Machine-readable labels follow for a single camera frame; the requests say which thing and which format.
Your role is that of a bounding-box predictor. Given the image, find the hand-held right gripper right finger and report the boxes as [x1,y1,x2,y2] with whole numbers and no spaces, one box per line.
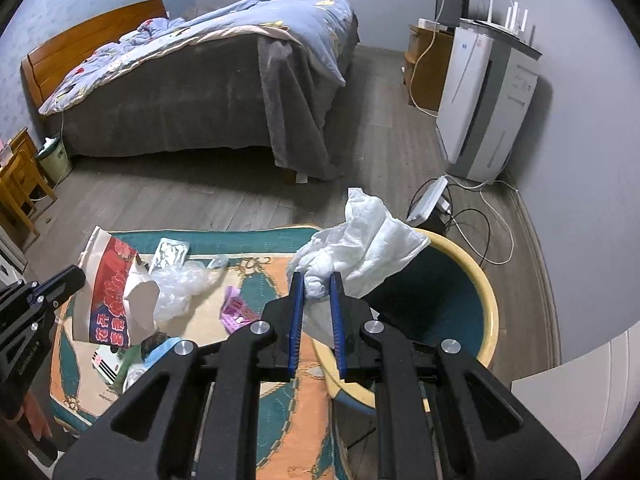
[328,271,582,480]

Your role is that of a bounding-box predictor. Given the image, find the round printed horse mat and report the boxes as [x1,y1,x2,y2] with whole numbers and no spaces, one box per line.
[50,225,351,480]

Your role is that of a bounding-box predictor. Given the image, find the light blue wrapper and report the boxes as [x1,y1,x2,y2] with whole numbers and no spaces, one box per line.
[142,337,183,367]

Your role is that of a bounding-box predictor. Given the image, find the white flat box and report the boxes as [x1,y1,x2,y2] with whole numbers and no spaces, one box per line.
[405,176,451,226]

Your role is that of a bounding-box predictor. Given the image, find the white air purifier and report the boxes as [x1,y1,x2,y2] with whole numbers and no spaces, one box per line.
[435,19,543,183]

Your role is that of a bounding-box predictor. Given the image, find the red white paper bag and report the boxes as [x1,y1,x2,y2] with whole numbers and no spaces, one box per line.
[72,226,161,348]

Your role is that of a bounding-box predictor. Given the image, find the wooden television stand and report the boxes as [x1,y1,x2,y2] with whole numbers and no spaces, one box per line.
[404,24,456,113]

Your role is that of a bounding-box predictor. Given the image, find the white furniture panel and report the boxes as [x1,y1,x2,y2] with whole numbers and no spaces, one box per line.
[510,330,640,480]

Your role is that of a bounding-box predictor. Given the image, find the small purple white box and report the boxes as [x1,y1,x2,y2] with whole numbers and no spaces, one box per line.
[218,286,261,333]

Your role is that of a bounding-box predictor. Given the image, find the clear plastic bag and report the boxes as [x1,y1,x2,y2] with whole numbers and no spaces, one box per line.
[150,255,231,323]

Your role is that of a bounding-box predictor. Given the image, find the wooden chair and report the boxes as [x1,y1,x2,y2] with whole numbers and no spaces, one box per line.
[0,127,58,241]

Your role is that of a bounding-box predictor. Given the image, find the white cable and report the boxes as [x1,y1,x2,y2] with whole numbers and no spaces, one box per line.
[409,0,463,108]

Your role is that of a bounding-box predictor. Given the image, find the white striped packet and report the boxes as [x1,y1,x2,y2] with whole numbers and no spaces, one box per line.
[91,345,131,386]

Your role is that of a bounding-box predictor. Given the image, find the silver foil blister pack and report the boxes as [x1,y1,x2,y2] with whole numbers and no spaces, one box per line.
[150,239,191,273]

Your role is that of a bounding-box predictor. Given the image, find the white tissue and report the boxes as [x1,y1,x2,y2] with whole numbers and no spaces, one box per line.
[286,187,432,348]

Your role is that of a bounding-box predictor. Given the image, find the blue floral duvet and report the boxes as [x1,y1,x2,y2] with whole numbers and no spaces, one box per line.
[39,0,353,116]

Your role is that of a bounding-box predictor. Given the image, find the white router with antennas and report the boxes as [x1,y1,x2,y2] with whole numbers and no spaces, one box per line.
[472,0,532,41]

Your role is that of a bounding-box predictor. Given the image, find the wooden bed headboard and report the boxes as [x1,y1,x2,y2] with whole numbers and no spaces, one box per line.
[21,0,168,111]

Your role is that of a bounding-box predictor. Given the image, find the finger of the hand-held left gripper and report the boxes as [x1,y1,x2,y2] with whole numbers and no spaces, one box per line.
[0,265,87,312]

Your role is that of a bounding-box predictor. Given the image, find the dark grey sofa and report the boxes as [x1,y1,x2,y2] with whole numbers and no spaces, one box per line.
[42,10,361,181]

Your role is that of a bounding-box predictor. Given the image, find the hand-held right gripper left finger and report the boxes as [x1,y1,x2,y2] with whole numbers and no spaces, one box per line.
[52,271,306,480]

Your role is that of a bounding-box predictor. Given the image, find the yellow round bin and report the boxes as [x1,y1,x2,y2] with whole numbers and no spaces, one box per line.
[311,227,500,408]

